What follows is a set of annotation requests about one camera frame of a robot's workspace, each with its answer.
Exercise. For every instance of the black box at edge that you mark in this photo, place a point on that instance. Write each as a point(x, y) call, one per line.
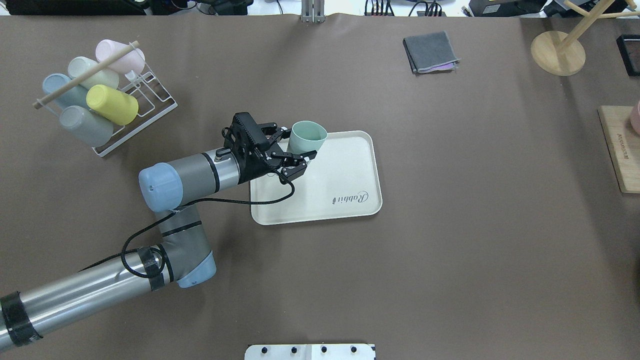
point(629, 48)

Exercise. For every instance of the folded grey cloth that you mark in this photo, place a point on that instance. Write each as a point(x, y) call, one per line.
point(428, 53)

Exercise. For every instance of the white mounting plate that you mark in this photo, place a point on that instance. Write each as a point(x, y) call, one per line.
point(311, 351)

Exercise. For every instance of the pink cup on board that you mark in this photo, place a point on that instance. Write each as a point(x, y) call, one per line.
point(635, 117)

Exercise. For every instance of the metal camera post bracket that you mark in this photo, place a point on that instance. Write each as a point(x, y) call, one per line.
point(313, 11)

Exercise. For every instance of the wooden board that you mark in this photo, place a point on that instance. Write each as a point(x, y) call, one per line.
point(623, 145)

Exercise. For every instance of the grey cup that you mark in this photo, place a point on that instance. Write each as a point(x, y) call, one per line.
point(91, 128)

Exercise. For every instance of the white wire cup rack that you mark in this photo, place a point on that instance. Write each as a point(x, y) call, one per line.
point(154, 102)

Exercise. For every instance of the wooden mug tree stand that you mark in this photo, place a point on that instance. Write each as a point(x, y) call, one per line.
point(560, 53)

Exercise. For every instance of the green cup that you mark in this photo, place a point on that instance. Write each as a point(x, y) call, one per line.
point(306, 136)

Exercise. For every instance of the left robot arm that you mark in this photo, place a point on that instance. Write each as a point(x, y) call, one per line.
point(172, 191)

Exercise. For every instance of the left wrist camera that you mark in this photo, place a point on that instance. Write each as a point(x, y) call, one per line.
point(244, 136)

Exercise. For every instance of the yellow cup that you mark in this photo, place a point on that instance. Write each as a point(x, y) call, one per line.
point(116, 106)

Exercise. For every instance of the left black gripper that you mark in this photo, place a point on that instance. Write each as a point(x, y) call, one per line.
point(253, 167)

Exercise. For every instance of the cream rabbit tray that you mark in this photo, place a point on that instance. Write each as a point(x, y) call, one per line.
point(342, 182)

